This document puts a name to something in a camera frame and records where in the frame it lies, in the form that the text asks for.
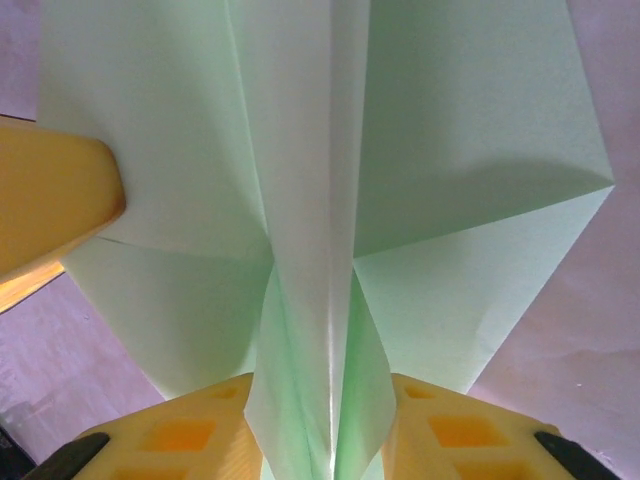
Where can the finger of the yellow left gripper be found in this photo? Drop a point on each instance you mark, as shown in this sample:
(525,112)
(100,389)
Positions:
(50,195)

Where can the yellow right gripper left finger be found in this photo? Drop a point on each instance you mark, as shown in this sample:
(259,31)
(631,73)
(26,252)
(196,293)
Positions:
(175,440)

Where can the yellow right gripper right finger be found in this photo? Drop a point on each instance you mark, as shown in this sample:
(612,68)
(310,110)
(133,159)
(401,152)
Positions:
(475,440)

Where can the light green paper sheet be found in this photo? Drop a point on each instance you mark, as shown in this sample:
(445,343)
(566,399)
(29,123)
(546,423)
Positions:
(320,175)

